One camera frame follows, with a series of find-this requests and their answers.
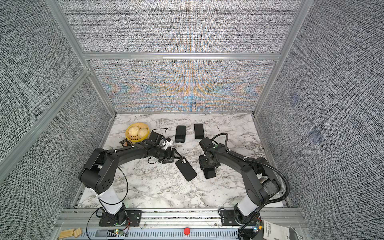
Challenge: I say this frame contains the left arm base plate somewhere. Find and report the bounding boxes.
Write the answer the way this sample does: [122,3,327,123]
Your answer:
[99,210,143,227]

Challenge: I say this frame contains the light blue phone case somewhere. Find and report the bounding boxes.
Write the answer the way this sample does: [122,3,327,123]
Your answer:
[193,123,205,140]

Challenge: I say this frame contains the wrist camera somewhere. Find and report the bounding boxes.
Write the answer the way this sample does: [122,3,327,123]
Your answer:
[199,137,215,155]
[147,131,174,150]

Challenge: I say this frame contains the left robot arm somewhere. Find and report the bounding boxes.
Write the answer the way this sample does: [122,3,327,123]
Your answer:
[79,141,182,226]

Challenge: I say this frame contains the yellow bamboo steamer basket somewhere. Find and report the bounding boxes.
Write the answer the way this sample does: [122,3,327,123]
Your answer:
[125,123,150,143]

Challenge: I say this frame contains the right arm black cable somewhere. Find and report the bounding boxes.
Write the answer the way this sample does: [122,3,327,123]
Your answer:
[211,132,291,240]

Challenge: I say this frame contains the left steamed bun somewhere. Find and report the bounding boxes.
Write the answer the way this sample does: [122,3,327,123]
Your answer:
[128,126,140,138]

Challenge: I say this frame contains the black phone case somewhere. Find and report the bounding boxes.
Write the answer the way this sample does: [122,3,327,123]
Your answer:
[176,158,197,182]
[175,125,187,144]

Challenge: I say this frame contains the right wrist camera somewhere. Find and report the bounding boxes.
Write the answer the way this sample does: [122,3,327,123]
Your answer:
[199,137,215,155]

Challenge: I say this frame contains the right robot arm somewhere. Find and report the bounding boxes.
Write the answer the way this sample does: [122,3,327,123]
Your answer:
[199,141,282,225]

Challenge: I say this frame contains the steamed bun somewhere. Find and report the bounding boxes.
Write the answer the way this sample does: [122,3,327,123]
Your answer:
[128,126,140,138]
[138,128,149,139]

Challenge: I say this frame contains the right steamed bun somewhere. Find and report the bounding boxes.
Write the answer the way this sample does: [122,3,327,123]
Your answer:
[138,128,149,139]

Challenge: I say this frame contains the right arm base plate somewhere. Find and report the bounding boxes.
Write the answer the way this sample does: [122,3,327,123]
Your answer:
[218,209,256,226]

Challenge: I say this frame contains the small dark snack packet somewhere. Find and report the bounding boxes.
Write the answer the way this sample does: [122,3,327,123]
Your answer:
[120,139,132,148]

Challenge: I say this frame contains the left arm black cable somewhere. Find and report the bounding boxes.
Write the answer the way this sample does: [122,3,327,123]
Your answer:
[84,128,169,240]

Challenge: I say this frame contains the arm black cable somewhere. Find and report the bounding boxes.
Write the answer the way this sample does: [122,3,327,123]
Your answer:
[84,128,169,240]
[211,132,291,240]

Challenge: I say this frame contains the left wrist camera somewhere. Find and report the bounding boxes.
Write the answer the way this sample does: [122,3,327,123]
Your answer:
[147,131,174,150]

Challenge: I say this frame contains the white paper label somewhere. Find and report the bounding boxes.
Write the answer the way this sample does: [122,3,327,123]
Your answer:
[263,221,290,240]

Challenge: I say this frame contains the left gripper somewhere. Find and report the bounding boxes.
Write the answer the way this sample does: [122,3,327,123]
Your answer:
[153,147,182,164]

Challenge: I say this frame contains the aluminium front rail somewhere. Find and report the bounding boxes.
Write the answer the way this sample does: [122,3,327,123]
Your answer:
[55,207,310,240]

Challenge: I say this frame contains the wooden blocks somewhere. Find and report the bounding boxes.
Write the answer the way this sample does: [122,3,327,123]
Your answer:
[58,228,83,240]

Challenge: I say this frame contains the red emergency button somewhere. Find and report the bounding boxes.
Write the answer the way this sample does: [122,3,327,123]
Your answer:
[183,228,191,236]

